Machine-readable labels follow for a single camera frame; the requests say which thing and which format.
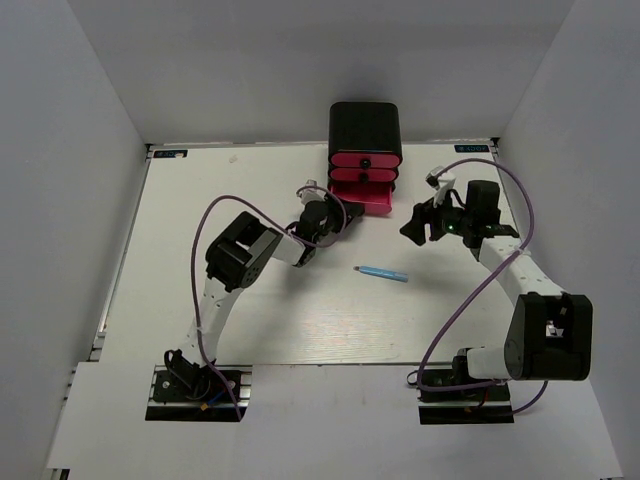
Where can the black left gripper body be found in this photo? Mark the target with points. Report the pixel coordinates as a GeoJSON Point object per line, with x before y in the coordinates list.
{"type": "Point", "coordinates": [334, 219]}

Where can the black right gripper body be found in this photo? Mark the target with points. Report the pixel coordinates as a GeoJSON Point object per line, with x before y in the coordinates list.
{"type": "Point", "coordinates": [452, 219]}

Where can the pink bottom drawer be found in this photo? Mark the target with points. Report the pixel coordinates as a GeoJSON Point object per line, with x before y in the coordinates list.
{"type": "Point", "coordinates": [376, 197]}

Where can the light blue marker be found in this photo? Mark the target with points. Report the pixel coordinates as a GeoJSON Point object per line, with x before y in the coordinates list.
{"type": "Point", "coordinates": [382, 273]}

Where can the pink top drawer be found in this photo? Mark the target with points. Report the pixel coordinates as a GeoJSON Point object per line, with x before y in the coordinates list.
{"type": "Point", "coordinates": [365, 160]}

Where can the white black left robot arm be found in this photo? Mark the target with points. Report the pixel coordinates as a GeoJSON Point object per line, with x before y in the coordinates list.
{"type": "Point", "coordinates": [234, 262]}

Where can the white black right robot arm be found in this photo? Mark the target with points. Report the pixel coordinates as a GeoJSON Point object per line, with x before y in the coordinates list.
{"type": "Point", "coordinates": [550, 333]}

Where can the black drawer cabinet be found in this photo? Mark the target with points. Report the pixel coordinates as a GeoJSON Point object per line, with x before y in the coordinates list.
{"type": "Point", "coordinates": [364, 127]}

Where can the blue label right corner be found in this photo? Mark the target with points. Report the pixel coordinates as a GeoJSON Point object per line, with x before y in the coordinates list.
{"type": "Point", "coordinates": [471, 148]}

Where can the blue label corner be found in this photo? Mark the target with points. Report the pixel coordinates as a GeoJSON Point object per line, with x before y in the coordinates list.
{"type": "Point", "coordinates": [170, 154]}
{"type": "Point", "coordinates": [471, 148]}

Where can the blue label left corner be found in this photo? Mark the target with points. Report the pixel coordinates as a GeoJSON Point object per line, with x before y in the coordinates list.
{"type": "Point", "coordinates": [170, 154]}

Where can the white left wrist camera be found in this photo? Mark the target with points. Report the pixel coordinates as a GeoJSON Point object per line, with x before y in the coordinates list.
{"type": "Point", "coordinates": [309, 192]}

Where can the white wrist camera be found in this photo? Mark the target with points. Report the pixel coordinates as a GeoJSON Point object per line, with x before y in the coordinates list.
{"type": "Point", "coordinates": [442, 181]}
{"type": "Point", "coordinates": [309, 192]}

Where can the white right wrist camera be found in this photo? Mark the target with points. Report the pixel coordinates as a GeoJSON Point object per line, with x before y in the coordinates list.
{"type": "Point", "coordinates": [442, 181]}

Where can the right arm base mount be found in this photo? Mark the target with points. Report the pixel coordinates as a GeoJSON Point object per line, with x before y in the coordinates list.
{"type": "Point", "coordinates": [479, 405]}

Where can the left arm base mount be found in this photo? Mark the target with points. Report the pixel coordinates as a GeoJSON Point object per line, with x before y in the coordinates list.
{"type": "Point", "coordinates": [184, 391]}

